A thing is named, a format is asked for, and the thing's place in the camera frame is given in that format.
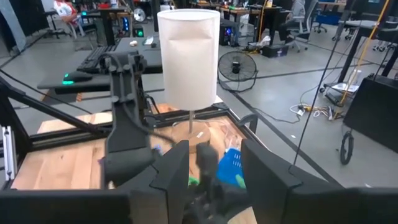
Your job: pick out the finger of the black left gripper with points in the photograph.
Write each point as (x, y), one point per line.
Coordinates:
(207, 163)

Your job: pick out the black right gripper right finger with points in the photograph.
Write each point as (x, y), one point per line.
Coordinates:
(273, 193)

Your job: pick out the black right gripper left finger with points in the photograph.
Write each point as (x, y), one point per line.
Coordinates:
(168, 193)

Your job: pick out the green plastic basket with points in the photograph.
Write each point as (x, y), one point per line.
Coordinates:
(193, 181)

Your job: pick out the green highlighter marker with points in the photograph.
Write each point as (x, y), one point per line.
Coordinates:
(240, 182)

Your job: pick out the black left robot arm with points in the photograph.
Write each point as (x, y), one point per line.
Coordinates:
(124, 133)

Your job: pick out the blue plastic basket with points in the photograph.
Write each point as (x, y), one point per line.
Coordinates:
(230, 165)

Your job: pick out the black floor fan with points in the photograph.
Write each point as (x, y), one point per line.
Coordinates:
(237, 67)

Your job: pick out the black office desk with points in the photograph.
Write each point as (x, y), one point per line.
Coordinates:
(152, 59)

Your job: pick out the black cabinet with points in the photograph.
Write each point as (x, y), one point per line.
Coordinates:
(373, 112)

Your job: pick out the black computer tower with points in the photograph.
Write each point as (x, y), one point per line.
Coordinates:
(228, 34)

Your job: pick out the black computer mouse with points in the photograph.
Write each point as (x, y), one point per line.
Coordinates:
(77, 76)

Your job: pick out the black keyboard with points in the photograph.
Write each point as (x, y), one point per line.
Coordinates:
(94, 59)

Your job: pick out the white office chair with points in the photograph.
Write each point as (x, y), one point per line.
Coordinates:
(300, 21)

